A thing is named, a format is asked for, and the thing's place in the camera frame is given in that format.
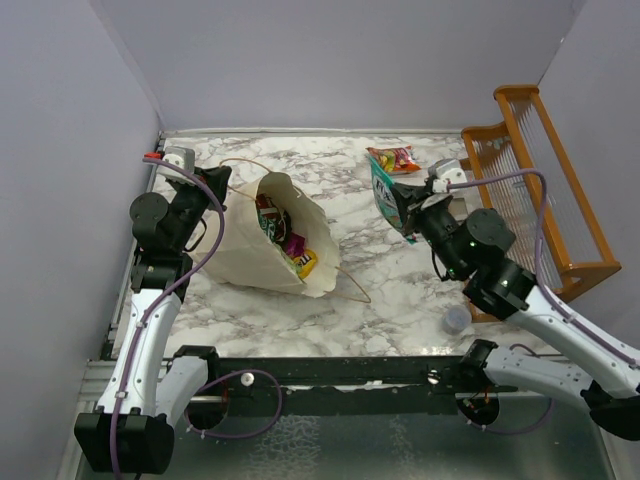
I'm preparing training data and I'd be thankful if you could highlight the yellow candy bag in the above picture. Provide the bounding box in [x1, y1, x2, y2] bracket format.
[293, 249, 318, 279]

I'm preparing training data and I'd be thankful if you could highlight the black front frame bar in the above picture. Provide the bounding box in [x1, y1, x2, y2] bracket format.
[169, 349, 506, 417]

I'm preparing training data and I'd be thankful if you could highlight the small clear plastic cup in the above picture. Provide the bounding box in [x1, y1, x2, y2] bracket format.
[441, 305, 472, 335]

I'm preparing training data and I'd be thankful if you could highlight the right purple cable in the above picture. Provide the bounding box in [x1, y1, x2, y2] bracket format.
[447, 168, 640, 369]

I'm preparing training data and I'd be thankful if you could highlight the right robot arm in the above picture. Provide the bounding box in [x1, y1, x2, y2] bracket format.
[391, 184, 639, 441]

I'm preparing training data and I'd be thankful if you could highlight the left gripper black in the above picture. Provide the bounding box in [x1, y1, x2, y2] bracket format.
[171, 164, 230, 251]

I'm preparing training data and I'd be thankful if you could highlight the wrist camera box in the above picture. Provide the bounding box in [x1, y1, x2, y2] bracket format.
[426, 159, 468, 194]
[144, 146, 196, 184]

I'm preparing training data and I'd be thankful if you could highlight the beige paper bag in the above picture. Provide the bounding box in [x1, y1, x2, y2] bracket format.
[190, 169, 371, 303]

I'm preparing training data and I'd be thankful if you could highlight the green chips bag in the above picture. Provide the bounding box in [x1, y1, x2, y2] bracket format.
[255, 194, 292, 245]

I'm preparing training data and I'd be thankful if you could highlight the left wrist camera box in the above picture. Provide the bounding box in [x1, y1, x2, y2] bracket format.
[144, 146, 196, 184]

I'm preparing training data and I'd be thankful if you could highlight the teal snack packet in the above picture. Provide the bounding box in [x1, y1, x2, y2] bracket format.
[368, 155, 417, 244]

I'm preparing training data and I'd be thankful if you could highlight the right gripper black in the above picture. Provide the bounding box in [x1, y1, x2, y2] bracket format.
[391, 180, 466, 277]

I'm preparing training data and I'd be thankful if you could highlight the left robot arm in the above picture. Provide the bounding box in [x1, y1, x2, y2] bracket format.
[74, 166, 232, 479]

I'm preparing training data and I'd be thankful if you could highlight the magenta snack packet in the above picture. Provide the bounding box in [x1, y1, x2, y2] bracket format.
[281, 232, 306, 259]

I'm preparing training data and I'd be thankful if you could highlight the wooden tiered rack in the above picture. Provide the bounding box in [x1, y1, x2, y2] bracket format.
[461, 85, 621, 302]

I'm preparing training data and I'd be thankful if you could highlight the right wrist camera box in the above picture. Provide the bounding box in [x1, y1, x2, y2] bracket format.
[426, 159, 468, 194]

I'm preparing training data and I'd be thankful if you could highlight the orange colourful candy bag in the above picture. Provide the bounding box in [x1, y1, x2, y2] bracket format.
[366, 146, 421, 175]

